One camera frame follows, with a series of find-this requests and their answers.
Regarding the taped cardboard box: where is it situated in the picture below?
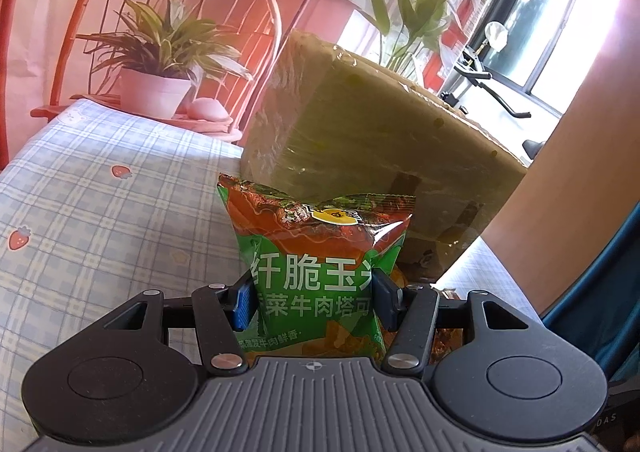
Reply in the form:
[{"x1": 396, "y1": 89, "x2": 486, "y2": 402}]
[{"x1": 240, "y1": 30, "x2": 528, "y2": 283}]

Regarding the green snack bag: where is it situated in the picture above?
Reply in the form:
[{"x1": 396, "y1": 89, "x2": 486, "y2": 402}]
[{"x1": 216, "y1": 173, "x2": 417, "y2": 363}]

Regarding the teal curtain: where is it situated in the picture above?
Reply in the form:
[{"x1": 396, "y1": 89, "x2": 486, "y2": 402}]
[{"x1": 542, "y1": 202, "x2": 640, "y2": 383}]

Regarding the black exercise bike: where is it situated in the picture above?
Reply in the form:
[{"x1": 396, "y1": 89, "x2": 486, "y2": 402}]
[{"x1": 437, "y1": 49, "x2": 546, "y2": 167}]

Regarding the dark framed window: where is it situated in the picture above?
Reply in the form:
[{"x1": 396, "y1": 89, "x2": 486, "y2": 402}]
[{"x1": 500, "y1": 0, "x2": 626, "y2": 117}]

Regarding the white round lamp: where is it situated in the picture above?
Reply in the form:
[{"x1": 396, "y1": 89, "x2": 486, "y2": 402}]
[{"x1": 484, "y1": 20, "x2": 510, "y2": 52}]

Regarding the brown wooden board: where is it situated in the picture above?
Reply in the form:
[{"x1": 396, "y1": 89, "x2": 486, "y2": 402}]
[{"x1": 482, "y1": 0, "x2": 640, "y2": 323}]

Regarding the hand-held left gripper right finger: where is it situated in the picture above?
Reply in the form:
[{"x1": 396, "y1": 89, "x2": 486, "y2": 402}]
[{"x1": 372, "y1": 272, "x2": 543, "y2": 378}]

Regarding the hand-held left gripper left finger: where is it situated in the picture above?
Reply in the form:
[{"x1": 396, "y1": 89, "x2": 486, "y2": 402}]
[{"x1": 102, "y1": 272, "x2": 258, "y2": 378}]

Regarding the plaid tablecloth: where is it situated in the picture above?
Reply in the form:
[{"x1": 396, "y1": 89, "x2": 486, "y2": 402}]
[{"x1": 0, "y1": 98, "x2": 543, "y2": 443}]

